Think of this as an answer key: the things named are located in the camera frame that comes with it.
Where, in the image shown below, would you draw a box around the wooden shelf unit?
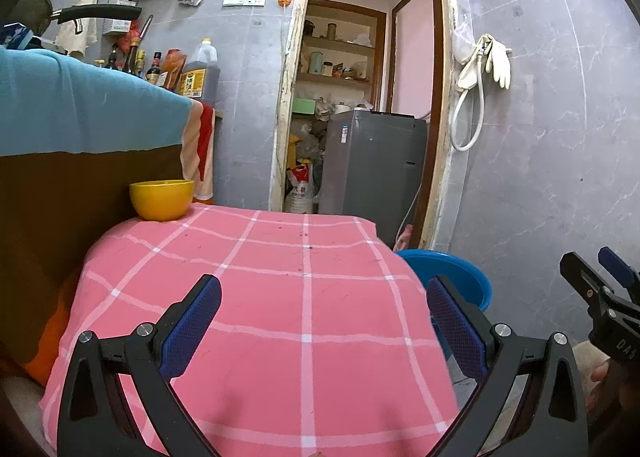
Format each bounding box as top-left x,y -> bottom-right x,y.
299,0 -> 387,110

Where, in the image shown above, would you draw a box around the blue patterned box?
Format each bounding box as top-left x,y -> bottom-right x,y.
0,23 -> 34,50

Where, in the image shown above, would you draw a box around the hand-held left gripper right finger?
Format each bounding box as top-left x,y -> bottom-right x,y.
425,274 -> 590,457

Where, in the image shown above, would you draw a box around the metal handled kitchen tool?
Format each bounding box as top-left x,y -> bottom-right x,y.
127,14 -> 155,73

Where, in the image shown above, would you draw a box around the white hose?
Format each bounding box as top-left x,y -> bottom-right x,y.
449,44 -> 486,152

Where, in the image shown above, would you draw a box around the yellow plastic bowl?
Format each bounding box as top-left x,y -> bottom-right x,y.
129,180 -> 195,222

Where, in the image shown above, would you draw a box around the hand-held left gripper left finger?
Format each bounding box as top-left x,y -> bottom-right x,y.
57,274 -> 223,457

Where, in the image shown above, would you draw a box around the white sack red print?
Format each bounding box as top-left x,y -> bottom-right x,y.
285,161 -> 317,214

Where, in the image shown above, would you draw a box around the orange pouch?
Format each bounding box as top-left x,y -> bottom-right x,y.
161,49 -> 187,90

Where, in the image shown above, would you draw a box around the large cooking oil bottle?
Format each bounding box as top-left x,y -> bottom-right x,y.
180,38 -> 221,104

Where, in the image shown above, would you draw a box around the cream rubber gloves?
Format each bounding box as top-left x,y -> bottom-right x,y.
457,34 -> 513,90

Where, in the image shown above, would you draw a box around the orange red striped towel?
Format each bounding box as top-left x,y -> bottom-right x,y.
180,101 -> 216,202

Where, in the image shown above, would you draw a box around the person's right hand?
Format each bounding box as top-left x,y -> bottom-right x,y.
585,358 -> 626,418

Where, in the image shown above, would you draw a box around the wooden door frame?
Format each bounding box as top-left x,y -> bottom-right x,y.
270,0 -> 467,251

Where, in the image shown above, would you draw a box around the grey washing machine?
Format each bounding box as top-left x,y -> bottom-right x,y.
318,109 -> 430,249

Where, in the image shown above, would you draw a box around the beige hanging cloth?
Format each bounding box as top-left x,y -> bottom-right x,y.
54,0 -> 100,58

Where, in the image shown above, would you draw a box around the pink door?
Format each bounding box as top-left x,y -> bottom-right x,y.
391,0 -> 445,118

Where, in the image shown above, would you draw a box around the orange cloth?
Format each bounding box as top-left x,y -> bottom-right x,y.
24,282 -> 87,384

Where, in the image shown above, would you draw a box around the pink plaid tablecloth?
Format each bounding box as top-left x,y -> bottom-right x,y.
39,202 -> 463,457

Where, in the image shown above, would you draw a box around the metal utensil holder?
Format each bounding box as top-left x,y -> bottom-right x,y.
102,0 -> 134,36

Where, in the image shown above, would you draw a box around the blue and brown cloth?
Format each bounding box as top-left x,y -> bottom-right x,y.
0,48 -> 194,374

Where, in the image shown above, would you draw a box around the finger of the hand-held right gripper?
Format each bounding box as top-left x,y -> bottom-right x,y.
559,251 -> 615,309
598,247 -> 640,297

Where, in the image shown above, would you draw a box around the blue plastic bucket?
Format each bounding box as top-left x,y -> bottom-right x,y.
394,249 -> 493,314

